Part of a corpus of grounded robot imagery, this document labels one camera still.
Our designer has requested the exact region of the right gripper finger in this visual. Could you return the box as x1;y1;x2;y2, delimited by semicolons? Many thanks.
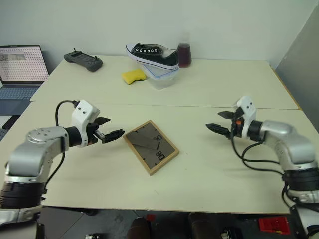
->
205;123;232;138
217;111;235;120

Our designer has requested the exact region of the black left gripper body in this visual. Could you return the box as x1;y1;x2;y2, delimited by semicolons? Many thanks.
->
86;122;106;146

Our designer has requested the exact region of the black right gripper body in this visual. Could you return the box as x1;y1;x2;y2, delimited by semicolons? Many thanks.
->
230;107;244;139

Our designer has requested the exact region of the open laptop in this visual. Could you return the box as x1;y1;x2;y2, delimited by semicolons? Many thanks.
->
0;44;50;108

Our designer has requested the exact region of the wooden framed square clock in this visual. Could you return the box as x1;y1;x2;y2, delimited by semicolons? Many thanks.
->
122;120;180;177

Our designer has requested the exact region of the yellow sponge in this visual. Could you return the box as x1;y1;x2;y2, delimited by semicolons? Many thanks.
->
121;69;147;86

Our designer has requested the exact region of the black handheld controller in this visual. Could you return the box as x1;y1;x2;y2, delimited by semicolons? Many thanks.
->
63;48;104;73

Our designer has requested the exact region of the clear plastic container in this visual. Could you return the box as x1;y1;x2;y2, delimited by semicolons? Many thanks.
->
141;62;180;91

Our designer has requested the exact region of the bottle with dark liquid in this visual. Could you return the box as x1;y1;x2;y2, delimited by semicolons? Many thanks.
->
177;32;193;69

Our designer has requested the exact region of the black and white sneaker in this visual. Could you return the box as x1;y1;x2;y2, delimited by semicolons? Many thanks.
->
125;43;180;70

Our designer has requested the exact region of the grey partition panel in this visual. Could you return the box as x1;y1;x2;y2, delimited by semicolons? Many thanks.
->
273;4;319;140

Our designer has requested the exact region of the dark rounded shape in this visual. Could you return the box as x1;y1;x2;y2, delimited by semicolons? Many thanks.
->
126;216;151;239

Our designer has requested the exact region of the large red plastic part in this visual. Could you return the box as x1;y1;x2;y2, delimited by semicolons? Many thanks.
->
258;216;292;236

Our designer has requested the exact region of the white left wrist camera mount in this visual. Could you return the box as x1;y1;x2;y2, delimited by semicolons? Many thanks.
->
71;99;101;148

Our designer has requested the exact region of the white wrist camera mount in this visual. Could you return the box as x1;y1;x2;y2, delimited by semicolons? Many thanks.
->
233;95;258;139
71;99;101;148

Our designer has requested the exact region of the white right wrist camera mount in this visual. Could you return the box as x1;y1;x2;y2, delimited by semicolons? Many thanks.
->
233;95;258;139

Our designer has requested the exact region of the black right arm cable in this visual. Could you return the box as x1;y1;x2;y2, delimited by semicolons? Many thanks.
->
230;135;297;209

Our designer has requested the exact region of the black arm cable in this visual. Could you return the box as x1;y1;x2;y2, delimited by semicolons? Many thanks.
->
42;100;80;200
230;135;297;209

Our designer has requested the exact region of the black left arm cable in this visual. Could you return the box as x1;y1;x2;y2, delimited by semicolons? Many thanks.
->
42;100;80;200

